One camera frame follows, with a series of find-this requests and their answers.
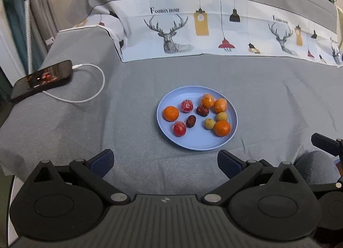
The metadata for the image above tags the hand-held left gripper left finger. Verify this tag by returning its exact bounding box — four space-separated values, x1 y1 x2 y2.
33 149 131 203

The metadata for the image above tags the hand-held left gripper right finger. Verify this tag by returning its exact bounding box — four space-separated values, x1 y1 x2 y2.
203 150 301 204

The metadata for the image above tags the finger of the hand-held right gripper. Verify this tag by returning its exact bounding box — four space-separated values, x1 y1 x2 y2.
311 182 343 195
310 133 343 157

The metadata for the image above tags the orange mandarin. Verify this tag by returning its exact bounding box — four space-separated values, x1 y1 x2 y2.
213 98 228 114
163 106 180 122
214 120 231 137
201 93 216 109

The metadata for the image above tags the blue plate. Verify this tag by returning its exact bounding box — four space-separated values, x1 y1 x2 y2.
156 86 238 151

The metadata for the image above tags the red candy bottom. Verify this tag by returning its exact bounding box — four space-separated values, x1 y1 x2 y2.
172 121 187 137

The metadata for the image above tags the red candy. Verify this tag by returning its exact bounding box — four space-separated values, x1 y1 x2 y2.
180 100 194 113
172 121 187 137

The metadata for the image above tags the red candy top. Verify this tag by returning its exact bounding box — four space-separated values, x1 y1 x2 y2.
180 100 194 113

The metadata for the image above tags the person's grey trouser leg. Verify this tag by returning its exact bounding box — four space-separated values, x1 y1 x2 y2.
293 151 340 186

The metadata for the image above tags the black smartphone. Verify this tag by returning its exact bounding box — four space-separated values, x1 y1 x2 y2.
10 60 73 103

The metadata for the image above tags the cream pillow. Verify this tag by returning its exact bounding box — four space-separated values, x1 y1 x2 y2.
336 6 343 51

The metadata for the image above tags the grey curtain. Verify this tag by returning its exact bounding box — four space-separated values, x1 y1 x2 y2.
0 0 59 88

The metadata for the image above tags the white charging cable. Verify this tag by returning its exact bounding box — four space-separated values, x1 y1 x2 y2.
42 64 105 103

